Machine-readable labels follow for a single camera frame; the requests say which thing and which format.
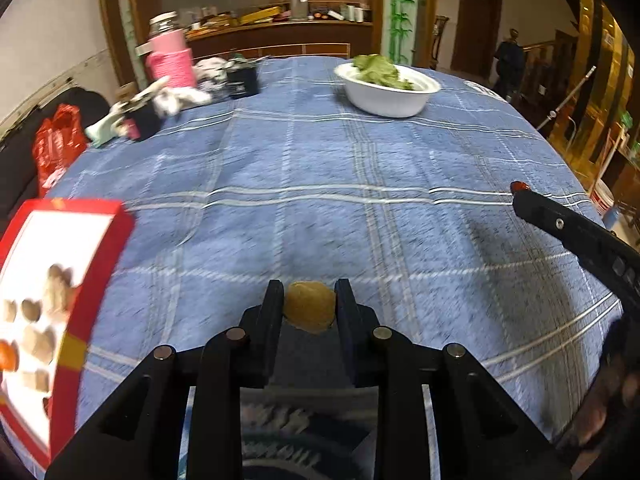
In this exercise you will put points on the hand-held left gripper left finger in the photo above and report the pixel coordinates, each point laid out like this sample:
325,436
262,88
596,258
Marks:
274,312

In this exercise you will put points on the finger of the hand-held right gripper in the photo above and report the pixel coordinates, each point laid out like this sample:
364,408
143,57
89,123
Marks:
555,220

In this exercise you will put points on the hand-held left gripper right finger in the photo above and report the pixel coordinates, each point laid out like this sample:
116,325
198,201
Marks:
346,315

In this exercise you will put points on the red box with white inside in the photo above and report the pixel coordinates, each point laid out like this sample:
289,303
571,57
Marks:
107,270

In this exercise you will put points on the white cake piece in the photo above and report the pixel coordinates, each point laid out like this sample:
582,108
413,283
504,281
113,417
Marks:
40,344

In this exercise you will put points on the small mandarin orange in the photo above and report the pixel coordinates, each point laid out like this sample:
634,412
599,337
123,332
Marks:
7,355

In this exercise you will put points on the person's right hand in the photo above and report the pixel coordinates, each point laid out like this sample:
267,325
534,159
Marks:
595,410

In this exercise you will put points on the white bucket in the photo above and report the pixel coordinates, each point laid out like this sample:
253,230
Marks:
602,197

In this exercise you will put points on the metal pole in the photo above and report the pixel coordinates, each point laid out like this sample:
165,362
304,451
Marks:
567,97

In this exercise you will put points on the blue plaid tablecloth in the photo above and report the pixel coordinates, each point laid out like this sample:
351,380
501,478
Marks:
325,170

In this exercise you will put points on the white bowl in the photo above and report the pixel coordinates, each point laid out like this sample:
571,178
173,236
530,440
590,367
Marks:
385,100

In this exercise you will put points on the brown wooden door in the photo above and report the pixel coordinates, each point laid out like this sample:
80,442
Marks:
477,25

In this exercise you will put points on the wooden chair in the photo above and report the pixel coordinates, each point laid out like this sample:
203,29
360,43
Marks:
441,42

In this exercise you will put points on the green leafy vegetable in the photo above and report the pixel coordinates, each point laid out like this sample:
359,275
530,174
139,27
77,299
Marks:
382,70

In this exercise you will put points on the dark jar with cork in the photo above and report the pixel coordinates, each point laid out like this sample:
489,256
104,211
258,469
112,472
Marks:
145,122

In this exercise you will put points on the small black box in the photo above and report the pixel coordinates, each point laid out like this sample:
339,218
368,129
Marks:
242,82

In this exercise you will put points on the white gloves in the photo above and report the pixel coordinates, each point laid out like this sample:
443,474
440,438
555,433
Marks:
180,97

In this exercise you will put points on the light green cloth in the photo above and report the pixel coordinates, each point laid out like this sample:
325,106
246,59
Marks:
105,130

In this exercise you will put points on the bamboo painted pillar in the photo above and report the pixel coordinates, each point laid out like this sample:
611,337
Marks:
400,10

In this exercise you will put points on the red plastic bag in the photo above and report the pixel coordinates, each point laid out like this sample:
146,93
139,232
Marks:
60,147

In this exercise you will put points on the pink bottle with knitted sleeve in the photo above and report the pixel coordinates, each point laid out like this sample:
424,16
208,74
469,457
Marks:
170,60

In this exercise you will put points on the wooden counter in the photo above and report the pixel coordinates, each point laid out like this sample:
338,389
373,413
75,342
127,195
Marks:
300,37

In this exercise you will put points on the black sofa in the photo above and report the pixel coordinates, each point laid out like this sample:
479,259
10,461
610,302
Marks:
22,160

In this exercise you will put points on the glass pitcher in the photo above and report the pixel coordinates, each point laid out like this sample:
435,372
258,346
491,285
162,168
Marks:
299,6

